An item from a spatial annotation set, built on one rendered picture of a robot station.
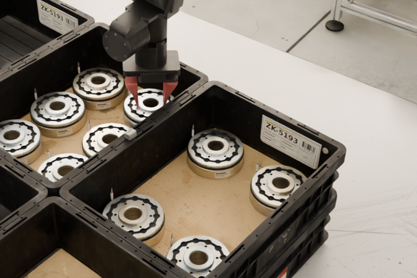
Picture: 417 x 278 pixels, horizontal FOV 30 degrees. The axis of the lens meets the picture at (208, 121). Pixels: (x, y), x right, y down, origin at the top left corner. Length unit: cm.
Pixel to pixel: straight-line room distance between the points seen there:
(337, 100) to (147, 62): 59
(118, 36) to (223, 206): 34
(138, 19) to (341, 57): 199
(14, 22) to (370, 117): 83
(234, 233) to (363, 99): 64
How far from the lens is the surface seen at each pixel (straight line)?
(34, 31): 179
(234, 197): 137
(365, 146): 171
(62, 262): 128
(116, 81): 157
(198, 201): 136
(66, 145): 147
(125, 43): 129
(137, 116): 144
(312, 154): 138
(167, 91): 142
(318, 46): 326
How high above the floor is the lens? 180
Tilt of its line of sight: 40 degrees down
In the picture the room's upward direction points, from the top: 3 degrees clockwise
